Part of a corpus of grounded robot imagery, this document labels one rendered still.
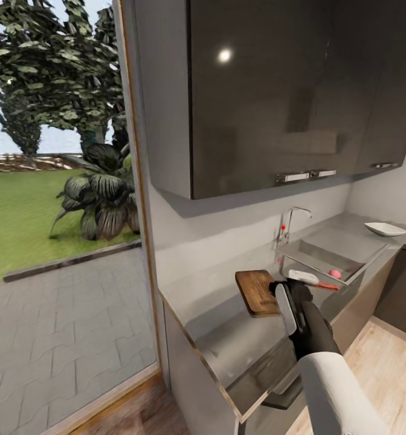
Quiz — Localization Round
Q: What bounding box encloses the cutting board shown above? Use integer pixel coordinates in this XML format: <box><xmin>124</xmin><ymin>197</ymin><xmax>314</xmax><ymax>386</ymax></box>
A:
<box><xmin>235</xmin><ymin>270</ymin><xmax>280</xmax><ymax>315</ymax></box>

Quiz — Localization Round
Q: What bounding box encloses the vidalia onion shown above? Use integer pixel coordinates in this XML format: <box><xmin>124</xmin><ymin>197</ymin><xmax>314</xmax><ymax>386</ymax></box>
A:
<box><xmin>329</xmin><ymin>269</ymin><xmax>341</xmax><ymax>279</ymax></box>

